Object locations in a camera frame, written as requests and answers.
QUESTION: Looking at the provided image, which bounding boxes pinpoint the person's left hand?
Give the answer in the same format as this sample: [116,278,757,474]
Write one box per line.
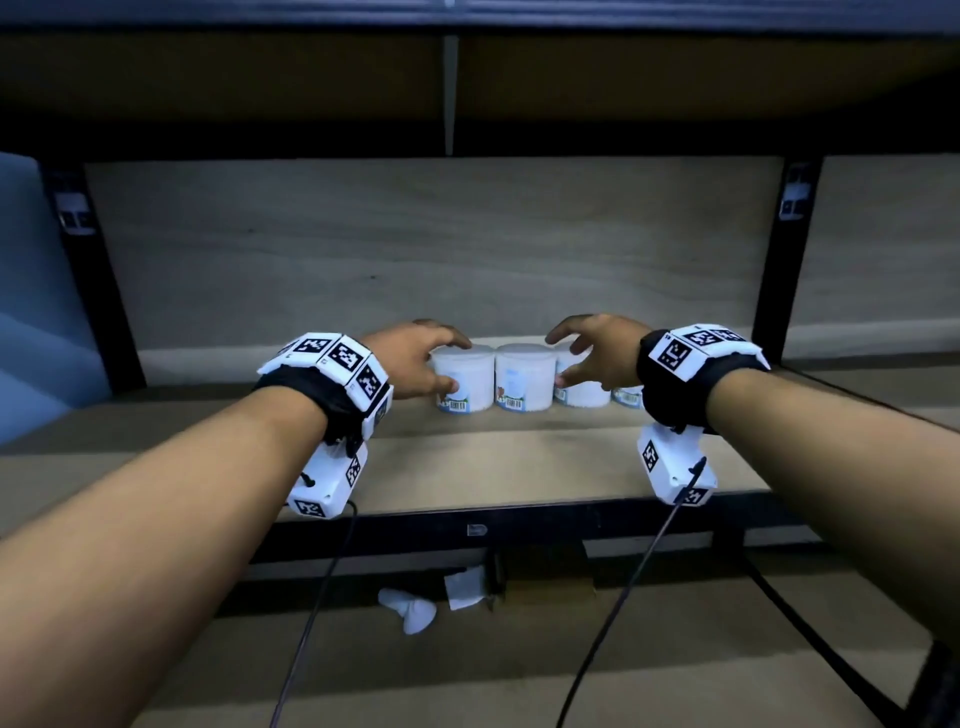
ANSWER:
[359,318,475,401]

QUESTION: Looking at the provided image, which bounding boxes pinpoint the black frame wooden shelf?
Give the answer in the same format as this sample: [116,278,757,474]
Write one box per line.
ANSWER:
[0,0,960,728]

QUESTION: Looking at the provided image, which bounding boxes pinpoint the black wristband with marker tags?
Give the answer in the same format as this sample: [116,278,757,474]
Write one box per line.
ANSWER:
[635,322,772,435]
[253,332,395,445]

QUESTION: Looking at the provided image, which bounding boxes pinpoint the white paper piece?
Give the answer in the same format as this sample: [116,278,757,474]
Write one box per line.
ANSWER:
[443,566,489,613]

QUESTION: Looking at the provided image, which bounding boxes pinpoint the thin black cable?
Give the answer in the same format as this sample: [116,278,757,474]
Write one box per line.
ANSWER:
[268,500,360,728]
[554,457,710,728]

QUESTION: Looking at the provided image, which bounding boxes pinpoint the person's left forearm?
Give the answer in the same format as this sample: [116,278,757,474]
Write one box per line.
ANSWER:
[0,386,330,728]

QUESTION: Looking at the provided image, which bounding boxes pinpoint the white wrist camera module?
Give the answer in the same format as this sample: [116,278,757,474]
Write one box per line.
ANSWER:
[284,438,370,520]
[637,421,719,508]

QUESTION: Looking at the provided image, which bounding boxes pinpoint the person's right hand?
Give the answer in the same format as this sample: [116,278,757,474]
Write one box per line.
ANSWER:
[545,313,652,391]

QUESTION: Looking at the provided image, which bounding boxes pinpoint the person's right forearm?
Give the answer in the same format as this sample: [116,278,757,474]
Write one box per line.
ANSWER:
[704,367,960,654]

